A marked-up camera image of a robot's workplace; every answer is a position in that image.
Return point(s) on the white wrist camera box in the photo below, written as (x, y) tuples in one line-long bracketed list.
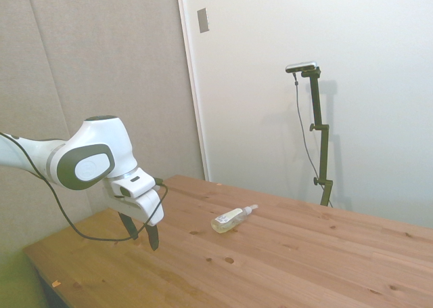
[(133, 186)]

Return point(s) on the green soft object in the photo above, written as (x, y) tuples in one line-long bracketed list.
[(15, 284)]

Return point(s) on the black camera stand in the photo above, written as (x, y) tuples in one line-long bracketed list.
[(320, 128)]

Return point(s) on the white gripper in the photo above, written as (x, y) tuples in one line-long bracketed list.
[(149, 208)]

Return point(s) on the clear sanitizer pump bottle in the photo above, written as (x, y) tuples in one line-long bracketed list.
[(228, 220)]

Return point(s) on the grey wall plate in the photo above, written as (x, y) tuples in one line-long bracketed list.
[(203, 20)]

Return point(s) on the silver exterior camera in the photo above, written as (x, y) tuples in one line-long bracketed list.
[(302, 66)]

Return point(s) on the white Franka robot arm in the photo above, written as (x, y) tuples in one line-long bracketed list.
[(91, 142)]

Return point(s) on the white door frame trim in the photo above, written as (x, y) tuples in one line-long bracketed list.
[(193, 84)]

